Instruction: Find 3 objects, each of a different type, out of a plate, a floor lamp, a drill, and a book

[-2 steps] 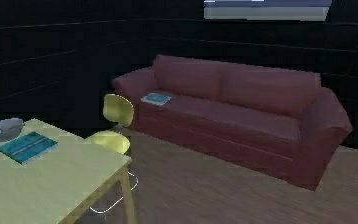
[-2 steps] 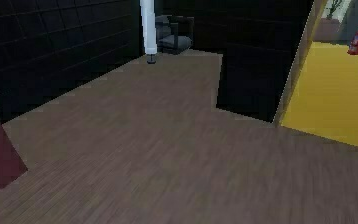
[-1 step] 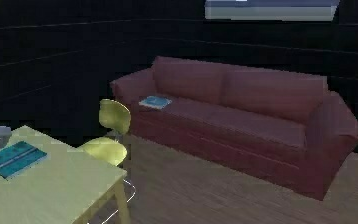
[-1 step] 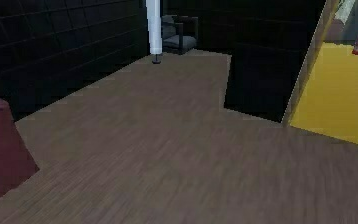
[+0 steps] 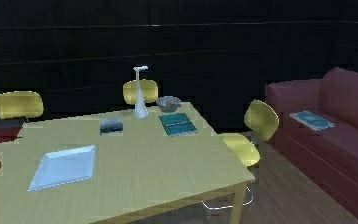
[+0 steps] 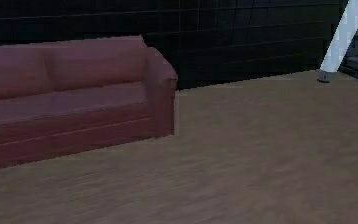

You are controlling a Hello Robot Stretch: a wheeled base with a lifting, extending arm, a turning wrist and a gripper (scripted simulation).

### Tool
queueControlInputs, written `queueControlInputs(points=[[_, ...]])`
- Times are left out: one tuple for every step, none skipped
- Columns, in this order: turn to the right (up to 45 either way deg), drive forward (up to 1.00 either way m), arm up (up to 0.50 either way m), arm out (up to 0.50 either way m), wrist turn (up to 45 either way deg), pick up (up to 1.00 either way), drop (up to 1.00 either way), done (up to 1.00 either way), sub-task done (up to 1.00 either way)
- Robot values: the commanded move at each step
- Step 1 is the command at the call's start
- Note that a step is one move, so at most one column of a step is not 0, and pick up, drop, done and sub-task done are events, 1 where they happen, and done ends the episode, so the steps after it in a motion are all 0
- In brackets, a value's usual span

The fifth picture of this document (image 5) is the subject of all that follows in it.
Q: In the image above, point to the teal book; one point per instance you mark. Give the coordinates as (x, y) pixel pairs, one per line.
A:
(177, 124)

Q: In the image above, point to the pale blue square plate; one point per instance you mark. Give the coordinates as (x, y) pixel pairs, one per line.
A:
(65, 166)

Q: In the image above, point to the light blue book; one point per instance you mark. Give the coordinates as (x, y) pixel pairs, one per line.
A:
(312, 120)

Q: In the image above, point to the grey bowl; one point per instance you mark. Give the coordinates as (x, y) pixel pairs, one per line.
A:
(168, 103)

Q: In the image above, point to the yellow chair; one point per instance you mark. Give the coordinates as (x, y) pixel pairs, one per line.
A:
(250, 133)
(18, 105)
(147, 90)

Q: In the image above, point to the light wooden table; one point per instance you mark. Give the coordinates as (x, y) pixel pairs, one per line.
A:
(147, 166)

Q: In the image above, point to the dark grey box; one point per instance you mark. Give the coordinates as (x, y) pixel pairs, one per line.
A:
(111, 126)

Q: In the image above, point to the dark red sofa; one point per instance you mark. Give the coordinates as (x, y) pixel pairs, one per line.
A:
(333, 140)

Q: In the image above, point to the dark red block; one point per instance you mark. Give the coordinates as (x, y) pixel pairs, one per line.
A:
(5, 130)

